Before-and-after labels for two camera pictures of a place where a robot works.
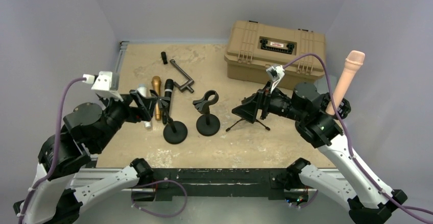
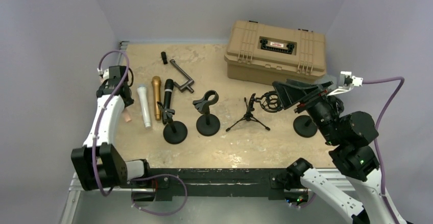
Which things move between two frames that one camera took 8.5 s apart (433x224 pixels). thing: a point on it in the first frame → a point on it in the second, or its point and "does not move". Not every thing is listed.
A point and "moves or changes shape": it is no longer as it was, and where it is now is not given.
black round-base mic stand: x=207 y=124 does not move
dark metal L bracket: x=187 y=84 does not move
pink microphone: x=354 y=61 moves or changes shape
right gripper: x=261 y=99 → x=306 y=96
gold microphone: x=157 y=82 does not move
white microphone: x=142 y=90 does not move
